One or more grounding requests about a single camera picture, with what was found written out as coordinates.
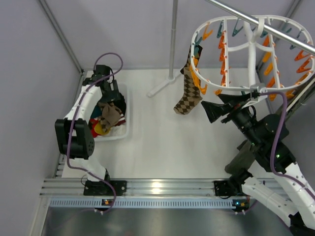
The aluminium mounting rail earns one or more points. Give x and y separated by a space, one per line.
137 187

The dark teal sock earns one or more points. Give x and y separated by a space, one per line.
96 113

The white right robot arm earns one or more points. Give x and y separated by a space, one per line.
274 157

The dark green drawstring shorts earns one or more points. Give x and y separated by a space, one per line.
245 158

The beige brown argyle sock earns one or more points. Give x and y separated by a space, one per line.
104 124

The white plastic laundry basket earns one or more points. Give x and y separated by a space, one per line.
118 132

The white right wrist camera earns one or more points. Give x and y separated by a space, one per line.
256 91

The white oval clip hanger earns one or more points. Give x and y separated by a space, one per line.
257 39

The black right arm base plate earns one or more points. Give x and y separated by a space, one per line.
224 189

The black socks pile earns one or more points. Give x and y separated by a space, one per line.
119 102

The tan maroon striped sock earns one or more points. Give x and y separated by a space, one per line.
112 114

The yellow red sock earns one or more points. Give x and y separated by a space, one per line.
96 128

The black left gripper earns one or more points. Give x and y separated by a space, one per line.
117 99

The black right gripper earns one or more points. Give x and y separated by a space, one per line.
228 109

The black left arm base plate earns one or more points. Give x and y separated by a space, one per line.
115 188

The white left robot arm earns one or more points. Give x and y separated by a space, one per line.
74 136

